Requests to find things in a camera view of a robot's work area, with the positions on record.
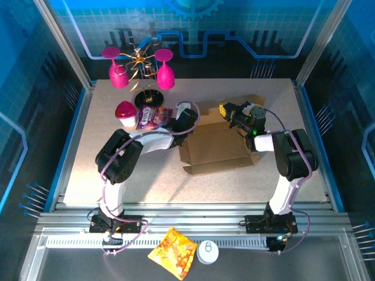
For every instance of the brown cardboard paper box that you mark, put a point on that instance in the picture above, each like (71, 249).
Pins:
(216, 146)

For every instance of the left black and white robot arm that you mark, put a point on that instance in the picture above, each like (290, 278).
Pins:
(117, 158)

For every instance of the right black and white robot arm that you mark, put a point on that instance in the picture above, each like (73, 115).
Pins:
(293, 158)

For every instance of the purple raspberry candy bag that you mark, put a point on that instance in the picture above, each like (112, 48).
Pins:
(153, 117)

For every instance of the pink wine glass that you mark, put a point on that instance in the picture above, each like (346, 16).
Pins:
(165, 77)
(118, 77)

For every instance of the white cup with pink lid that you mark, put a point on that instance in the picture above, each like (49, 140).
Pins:
(126, 112)

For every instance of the black circuit board with led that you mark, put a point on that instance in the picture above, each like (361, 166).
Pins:
(278, 241)

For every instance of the yellow orange snack bag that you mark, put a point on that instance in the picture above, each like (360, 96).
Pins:
(175, 251)

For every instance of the white round lid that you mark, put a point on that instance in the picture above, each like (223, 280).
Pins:
(207, 251)

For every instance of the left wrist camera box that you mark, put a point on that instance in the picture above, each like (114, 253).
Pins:
(181, 109)

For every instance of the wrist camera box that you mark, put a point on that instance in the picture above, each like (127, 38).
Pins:
(181, 109)
(257, 112)

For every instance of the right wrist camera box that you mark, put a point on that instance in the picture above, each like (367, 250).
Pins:
(257, 112)

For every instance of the aluminium side rail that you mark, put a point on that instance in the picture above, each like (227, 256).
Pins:
(307, 117)
(82, 117)

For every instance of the aluminium cross rail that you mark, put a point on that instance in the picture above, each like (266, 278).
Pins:
(190, 218)

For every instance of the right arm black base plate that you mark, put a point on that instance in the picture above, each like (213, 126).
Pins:
(255, 225)

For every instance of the aluminium frame post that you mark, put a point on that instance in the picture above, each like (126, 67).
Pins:
(66, 44)
(320, 44)

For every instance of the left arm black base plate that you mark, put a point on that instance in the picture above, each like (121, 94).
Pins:
(96, 226)

